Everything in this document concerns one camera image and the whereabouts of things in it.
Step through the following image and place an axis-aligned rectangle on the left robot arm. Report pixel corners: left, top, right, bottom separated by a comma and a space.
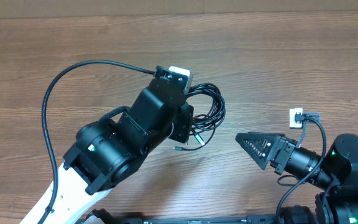
22, 75, 193, 223

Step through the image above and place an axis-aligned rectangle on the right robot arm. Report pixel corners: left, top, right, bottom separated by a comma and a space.
236, 132, 358, 223

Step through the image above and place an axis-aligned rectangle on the black cable bundle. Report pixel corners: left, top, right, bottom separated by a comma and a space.
172, 82, 226, 152

